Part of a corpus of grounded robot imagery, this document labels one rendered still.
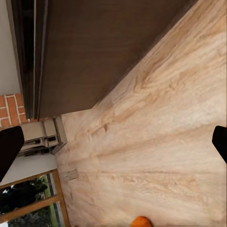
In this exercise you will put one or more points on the pillar candle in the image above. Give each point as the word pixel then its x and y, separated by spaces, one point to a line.
pixel 72 174

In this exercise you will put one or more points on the door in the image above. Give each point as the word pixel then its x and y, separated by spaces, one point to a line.
pixel 36 201

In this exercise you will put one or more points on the cabinet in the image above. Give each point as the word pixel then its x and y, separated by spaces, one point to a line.
pixel 69 53

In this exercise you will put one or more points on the pumpkin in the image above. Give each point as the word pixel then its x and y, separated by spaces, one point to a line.
pixel 141 221

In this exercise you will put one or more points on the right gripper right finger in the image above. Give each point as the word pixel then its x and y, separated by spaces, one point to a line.
pixel 219 140

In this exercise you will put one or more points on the wood fireplace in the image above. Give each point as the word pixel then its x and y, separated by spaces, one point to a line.
pixel 43 137

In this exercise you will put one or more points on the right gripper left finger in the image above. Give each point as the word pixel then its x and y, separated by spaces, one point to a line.
pixel 11 142

